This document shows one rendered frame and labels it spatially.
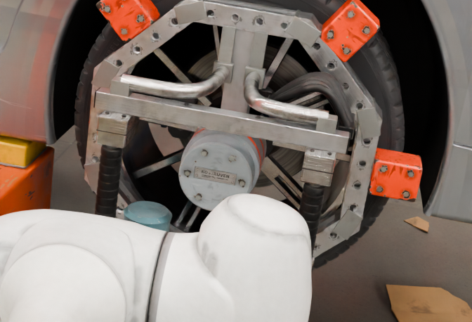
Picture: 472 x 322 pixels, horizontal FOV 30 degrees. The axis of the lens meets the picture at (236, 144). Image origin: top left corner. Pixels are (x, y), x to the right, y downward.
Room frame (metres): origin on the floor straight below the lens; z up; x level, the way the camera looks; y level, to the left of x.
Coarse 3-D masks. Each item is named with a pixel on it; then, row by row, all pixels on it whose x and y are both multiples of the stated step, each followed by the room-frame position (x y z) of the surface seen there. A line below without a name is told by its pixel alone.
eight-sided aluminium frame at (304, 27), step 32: (192, 0) 1.56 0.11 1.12; (224, 0) 1.60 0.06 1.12; (160, 32) 1.56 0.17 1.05; (288, 32) 1.54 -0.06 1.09; (320, 32) 1.53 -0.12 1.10; (128, 64) 1.57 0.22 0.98; (320, 64) 1.54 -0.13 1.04; (352, 96) 1.53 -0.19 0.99; (96, 128) 1.57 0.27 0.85; (96, 160) 1.58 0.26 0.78; (352, 160) 1.53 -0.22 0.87; (96, 192) 1.57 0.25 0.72; (128, 192) 1.61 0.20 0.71; (352, 192) 1.53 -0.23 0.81; (320, 224) 1.57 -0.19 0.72; (352, 224) 1.52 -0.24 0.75
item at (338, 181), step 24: (216, 48) 1.66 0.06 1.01; (288, 48) 1.65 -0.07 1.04; (144, 72) 1.84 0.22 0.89; (216, 96) 1.68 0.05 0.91; (312, 96) 1.64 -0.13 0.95; (144, 120) 1.67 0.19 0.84; (144, 144) 1.81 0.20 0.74; (288, 144) 1.64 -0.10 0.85; (144, 168) 1.67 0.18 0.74; (168, 168) 1.85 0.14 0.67; (264, 168) 1.65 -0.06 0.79; (336, 168) 1.81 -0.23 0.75; (144, 192) 1.67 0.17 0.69; (168, 192) 1.76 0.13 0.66; (288, 192) 1.64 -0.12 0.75; (336, 192) 1.65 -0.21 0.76; (192, 216) 1.66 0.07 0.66
